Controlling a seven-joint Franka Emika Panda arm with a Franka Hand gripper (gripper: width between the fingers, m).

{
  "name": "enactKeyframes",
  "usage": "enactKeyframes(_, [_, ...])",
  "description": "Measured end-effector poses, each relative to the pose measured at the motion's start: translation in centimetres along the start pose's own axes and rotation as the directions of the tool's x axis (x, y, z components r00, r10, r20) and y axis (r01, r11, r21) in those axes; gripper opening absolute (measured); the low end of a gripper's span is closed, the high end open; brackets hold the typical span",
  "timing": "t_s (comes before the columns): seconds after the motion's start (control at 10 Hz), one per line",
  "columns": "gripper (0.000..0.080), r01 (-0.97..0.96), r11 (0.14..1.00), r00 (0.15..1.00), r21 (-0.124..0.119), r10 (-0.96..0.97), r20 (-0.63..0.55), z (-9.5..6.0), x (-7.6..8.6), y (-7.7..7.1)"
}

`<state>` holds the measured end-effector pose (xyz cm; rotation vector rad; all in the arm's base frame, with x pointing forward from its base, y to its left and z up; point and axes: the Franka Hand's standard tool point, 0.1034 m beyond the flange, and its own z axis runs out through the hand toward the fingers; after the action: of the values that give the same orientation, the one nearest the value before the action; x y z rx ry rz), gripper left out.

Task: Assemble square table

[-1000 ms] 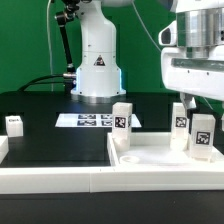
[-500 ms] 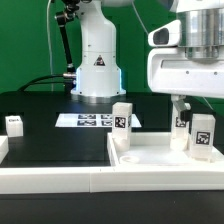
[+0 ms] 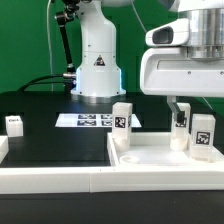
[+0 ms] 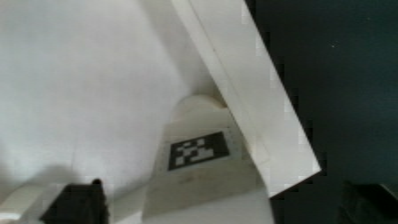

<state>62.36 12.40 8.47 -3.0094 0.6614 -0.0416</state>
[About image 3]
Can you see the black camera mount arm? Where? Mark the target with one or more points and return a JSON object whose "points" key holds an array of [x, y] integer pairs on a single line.
{"points": [[62, 18]]}

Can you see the AprilTag base sheet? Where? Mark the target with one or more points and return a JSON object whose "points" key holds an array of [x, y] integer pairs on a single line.
{"points": [[77, 120]]}

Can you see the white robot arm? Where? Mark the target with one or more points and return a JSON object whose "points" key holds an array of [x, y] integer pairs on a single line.
{"points": [[98, 75]]}

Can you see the white U-shaped obstacle wall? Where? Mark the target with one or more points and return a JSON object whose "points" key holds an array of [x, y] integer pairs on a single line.
{"points": [[110, 178]]}

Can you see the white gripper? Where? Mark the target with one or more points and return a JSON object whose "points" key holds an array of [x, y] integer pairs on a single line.
{"points": [[185, 58]]}

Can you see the white square tabletop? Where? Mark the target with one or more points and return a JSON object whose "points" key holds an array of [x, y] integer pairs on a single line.
{"points": [[153, 149]]}

